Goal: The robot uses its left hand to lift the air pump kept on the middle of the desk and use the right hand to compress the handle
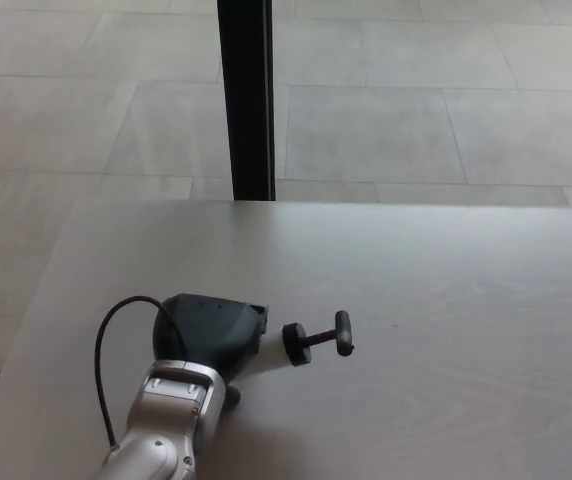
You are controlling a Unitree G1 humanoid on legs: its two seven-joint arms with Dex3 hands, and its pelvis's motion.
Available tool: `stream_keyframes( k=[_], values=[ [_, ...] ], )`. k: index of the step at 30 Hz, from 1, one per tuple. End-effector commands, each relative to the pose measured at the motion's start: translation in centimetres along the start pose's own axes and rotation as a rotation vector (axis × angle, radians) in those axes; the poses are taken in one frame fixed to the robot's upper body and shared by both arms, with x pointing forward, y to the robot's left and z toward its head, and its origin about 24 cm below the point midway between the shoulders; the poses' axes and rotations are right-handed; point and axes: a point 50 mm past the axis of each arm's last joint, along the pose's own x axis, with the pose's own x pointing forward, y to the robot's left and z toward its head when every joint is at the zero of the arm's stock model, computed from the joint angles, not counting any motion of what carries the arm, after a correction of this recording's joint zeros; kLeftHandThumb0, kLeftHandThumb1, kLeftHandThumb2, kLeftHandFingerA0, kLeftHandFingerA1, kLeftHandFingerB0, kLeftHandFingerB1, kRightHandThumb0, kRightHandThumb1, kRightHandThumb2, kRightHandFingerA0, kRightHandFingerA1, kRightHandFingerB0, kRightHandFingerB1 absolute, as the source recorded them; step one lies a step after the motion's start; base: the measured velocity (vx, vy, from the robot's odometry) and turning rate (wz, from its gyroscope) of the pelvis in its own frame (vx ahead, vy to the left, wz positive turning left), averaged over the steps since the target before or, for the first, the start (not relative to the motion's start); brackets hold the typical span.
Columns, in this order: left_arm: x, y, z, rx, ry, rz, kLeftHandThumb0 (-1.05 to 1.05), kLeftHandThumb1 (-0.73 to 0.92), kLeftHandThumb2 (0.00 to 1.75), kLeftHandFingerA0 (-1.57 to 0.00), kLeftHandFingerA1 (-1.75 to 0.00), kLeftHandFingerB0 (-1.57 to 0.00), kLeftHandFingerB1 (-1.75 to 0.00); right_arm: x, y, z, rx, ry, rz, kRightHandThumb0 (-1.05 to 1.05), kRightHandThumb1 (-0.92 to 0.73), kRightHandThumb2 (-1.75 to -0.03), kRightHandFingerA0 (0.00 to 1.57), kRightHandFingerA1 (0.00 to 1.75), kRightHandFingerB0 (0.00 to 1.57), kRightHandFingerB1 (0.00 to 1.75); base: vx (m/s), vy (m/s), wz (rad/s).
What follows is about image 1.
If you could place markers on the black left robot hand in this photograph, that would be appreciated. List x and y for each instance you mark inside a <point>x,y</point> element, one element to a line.
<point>206,330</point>

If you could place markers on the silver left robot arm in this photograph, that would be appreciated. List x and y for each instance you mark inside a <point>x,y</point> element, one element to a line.
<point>166,425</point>

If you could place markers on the black vertical post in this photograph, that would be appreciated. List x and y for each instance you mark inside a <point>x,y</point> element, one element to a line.
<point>248,100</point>

